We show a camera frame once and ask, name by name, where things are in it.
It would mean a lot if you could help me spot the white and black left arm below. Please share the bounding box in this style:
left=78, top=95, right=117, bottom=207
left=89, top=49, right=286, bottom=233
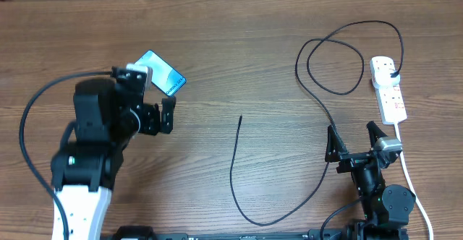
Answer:
left=51, top=64, right=176, bottom=239

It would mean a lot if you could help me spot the white charger adapter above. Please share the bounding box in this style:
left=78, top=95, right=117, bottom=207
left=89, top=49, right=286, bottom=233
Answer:
left=370, top=56, right=401, bottom=89

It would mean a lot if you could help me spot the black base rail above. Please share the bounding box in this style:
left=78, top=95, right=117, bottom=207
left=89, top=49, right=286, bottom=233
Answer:
left=101, top=228, right=409, bottom=240

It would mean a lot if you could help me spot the white power strip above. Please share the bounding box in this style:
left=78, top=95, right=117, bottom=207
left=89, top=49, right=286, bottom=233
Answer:
left=375, top=85, right=407, bottom=125

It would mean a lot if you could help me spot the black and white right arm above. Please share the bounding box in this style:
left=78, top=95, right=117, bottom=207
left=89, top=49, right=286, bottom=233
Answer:
left=325, top=121, right=416, bottom=229

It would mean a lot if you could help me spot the smartphone with light screen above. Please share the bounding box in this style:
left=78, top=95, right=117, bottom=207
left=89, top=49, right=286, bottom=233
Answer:
left=135, top=50, right=187, bottom=97

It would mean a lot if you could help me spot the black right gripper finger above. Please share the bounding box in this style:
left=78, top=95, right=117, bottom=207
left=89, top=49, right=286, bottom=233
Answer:
left=366, top=121, right=388, bottom=150
left=325, top=125, right=349, bottom=163

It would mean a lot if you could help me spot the white power strip cord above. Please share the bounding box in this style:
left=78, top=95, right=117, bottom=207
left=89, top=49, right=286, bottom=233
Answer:
left=393, top=122, right=435, bottom=240

